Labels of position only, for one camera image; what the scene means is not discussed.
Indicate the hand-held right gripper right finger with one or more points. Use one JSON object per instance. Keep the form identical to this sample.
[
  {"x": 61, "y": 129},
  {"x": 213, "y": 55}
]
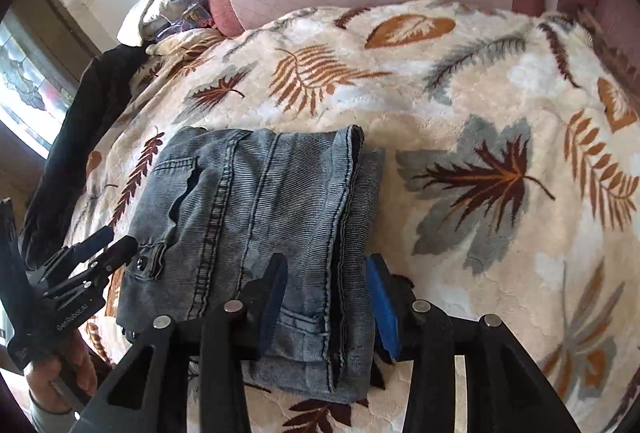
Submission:
[{"x": 382, "y": 308}]

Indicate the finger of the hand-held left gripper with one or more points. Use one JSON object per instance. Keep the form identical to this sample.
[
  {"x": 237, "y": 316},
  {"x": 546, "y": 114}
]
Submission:
[
  {"x": 115, "y": 253},
  {"x": 92, "y": 243}
]

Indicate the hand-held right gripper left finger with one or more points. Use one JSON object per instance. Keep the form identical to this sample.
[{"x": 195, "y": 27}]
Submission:
[{"x": 272, "y": 300}]

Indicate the grey-blue denim pants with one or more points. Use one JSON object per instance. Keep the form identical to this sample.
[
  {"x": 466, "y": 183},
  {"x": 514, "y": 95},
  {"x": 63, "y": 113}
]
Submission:
[{"x": 250, "y": 193}]

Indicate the person's left forearm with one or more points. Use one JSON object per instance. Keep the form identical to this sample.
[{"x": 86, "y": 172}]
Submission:
[{"x": 47, "y": 419}]

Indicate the person's left hand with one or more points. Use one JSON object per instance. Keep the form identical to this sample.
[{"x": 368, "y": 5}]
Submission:
[{"x": 45, "y": 375}]

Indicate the black garment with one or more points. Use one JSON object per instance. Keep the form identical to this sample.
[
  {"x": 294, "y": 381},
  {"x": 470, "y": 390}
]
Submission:
[{"x": 85, "y": 113}]

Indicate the stained glass window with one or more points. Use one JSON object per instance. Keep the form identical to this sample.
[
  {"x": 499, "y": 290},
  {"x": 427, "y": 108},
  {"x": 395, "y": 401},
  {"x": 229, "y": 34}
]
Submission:
[{"x": 30, "y": 83}]

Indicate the cream white cloth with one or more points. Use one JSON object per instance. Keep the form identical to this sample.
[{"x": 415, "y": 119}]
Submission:
[{"x": 145, "y": 18}]

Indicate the cream leaf-print blanket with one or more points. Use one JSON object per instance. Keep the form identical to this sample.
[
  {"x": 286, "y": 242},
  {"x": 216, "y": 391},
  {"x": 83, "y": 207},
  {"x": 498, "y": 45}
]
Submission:
[{"x": 450, "y": 78}]

